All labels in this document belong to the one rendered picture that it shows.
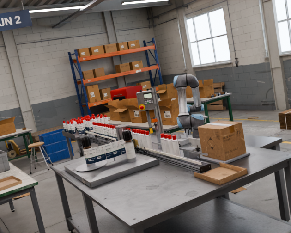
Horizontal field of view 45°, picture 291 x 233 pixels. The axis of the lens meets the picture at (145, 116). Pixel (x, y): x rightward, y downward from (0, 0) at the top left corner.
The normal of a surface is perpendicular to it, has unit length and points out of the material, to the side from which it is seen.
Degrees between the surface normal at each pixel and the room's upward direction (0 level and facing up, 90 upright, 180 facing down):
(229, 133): 90
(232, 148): 90
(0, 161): 90
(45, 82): 90
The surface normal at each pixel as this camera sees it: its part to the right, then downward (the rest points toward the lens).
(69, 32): 0.53, 0.03
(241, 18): -0.83, 0.24
